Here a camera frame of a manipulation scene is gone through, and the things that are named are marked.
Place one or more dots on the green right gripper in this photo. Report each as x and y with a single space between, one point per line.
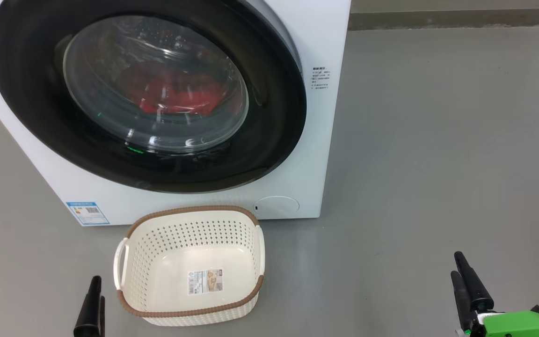
517 325

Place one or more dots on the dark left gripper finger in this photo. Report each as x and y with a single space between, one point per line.
103 318
89 313

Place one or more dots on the black glass washing machine door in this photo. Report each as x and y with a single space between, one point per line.
31 93

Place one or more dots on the red garment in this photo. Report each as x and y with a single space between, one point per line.
176 91

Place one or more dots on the cream laundry basket brown rim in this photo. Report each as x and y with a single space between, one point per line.
190 248

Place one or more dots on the white front-load washing machine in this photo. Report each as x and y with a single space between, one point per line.
325 117

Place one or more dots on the blue energy label sticker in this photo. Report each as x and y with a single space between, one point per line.
87 213

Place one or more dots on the paper product label sticker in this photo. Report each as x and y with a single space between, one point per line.
205 281

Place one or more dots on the round white filter cover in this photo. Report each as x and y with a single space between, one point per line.
276 206

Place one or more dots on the small printed text label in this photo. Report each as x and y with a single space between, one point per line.
320 77

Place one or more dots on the grey wall baseboard strip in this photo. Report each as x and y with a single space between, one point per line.
461 19

